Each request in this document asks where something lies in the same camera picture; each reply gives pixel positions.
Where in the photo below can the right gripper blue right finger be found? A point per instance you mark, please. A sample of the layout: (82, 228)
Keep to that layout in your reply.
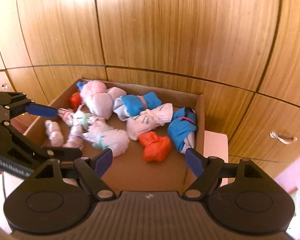
(206, 171)

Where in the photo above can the white pastel striped sock bundle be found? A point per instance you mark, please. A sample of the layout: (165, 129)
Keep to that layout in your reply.
(75, 138)

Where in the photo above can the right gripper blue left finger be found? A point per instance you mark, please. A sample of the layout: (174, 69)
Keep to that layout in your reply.
(91, 175)

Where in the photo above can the bright orange sock bundle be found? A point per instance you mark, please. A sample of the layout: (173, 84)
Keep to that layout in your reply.
(156, 148)

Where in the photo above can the metal drawer handle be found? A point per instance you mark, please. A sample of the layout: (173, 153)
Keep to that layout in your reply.
(283, 139)

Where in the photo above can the white speckled sock green band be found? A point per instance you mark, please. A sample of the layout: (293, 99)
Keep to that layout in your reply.
(86, 119)

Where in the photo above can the fluffy white sock teal band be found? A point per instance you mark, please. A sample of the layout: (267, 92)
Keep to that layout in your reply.
(103, 136)

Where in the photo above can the fluffy pink pompom sock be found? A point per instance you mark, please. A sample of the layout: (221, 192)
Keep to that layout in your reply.
(90, 89)

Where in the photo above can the light pink knit sock roll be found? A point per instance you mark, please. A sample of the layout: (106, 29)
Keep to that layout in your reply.
(101, 104)

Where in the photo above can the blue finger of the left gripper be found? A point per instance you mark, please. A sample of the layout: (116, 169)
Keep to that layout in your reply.
(41, 110)

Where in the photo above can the wooden wardrobe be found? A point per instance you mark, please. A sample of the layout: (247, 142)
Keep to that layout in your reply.
(242, 55)

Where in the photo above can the white striped sock red band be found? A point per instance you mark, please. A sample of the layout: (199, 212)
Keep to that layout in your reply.
(67, 116)

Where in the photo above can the blue sock with pink band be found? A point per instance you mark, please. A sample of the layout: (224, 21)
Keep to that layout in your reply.
(127, 106)

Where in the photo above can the white sock teal stripes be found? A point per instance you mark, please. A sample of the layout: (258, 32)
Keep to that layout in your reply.
(149, 120)

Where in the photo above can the small blue pompom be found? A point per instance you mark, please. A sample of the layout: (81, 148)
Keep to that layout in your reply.
(80, 85)

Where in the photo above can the blue sock black trim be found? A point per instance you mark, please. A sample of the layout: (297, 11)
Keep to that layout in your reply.
(182, 128)

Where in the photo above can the brown cardboard box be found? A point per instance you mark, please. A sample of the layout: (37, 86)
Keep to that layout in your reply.
(128, 171)

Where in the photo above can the pale pink sock bundle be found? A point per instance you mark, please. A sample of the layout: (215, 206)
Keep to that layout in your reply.
(54, 133)

